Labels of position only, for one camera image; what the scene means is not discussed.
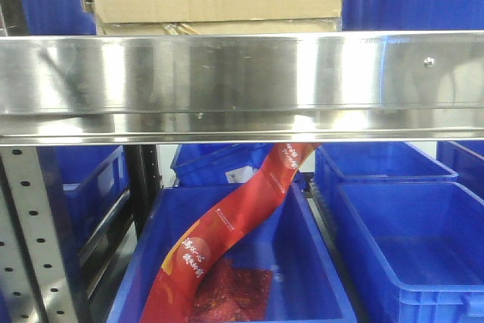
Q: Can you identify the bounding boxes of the stainless steel shelf beam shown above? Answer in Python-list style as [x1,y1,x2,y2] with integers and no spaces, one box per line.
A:
[1,31,483,146]

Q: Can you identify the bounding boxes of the perforated steel shelf upright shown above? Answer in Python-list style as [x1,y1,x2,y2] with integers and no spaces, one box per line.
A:
[1,146,92,322]

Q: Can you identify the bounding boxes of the blue bin behind centre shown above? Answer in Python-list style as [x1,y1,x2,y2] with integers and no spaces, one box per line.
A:
[171,143,274,186]

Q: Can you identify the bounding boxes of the blue bin behind right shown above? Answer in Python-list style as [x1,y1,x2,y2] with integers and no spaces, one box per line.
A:
[315,141,458,225]

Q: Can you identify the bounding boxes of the blue bin lower centre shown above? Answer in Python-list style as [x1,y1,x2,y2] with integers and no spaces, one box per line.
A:
[107,185,356,322]

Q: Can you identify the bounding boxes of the red dried snack packets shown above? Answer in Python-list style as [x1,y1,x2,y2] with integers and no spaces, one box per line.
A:
[188,258,273,322]

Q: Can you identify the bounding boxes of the blue bin lower left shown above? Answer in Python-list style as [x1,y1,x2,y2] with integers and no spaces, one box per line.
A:
[36,145,129,253]

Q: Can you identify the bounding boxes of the red printed packaging strip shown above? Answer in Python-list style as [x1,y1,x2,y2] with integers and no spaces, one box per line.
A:
[140,142,318,322]

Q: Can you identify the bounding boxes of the blue bin lower right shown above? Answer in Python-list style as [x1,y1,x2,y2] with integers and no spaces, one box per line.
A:
[332,182,483,322]

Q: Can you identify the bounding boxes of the blue bin far right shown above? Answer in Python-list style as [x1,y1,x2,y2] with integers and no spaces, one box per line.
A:
[436,141,483,198]

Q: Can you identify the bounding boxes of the black shelf post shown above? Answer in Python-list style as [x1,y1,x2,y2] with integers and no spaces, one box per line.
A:
[123,144,161,238]

